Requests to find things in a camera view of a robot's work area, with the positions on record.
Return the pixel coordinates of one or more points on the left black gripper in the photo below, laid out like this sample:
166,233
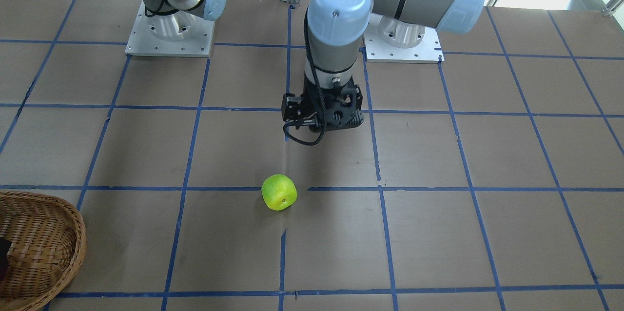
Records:
292,106

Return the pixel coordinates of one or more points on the green apple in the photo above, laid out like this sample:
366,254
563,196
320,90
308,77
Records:
279,192

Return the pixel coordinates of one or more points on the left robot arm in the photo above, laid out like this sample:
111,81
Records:
333,32

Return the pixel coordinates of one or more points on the wicker basket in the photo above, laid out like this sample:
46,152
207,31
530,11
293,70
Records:
46,239

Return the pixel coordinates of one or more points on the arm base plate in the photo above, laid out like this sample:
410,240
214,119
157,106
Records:
393,41
143,42

